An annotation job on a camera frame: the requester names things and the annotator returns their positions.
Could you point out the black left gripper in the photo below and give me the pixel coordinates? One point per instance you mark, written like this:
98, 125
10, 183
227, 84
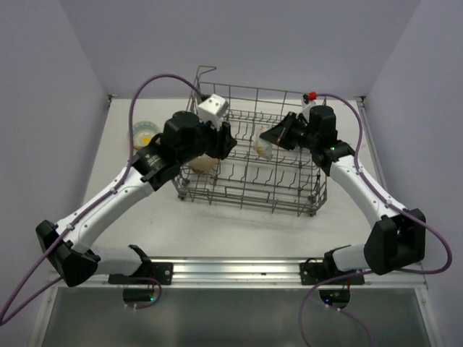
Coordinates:
222, 140

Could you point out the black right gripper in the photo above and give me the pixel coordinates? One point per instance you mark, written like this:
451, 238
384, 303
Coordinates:
278, 134

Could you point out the white floral leaf bowl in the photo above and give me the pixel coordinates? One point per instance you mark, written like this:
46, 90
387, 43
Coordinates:
262, 147

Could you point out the white yellow dotted bowl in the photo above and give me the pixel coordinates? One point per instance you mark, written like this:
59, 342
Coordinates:
142, 132

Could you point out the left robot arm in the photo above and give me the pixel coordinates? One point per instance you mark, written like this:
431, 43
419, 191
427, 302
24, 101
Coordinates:
68, 242

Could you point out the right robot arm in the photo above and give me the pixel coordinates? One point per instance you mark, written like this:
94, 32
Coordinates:
397, 238

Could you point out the beige bowl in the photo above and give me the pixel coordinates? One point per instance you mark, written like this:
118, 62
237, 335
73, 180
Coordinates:
203, 164

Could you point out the grey wire dish rack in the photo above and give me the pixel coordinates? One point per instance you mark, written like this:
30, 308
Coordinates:
289, 181

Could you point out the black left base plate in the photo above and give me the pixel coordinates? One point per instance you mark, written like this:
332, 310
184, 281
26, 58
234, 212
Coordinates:
162, 272

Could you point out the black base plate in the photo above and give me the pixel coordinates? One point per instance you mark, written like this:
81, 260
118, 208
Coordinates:
313, 271
162, 272

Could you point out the aluminium mounting rail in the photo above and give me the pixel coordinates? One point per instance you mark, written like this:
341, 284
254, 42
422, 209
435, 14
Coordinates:
210, 272

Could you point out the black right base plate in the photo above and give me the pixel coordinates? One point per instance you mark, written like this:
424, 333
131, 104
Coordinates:
313, 271

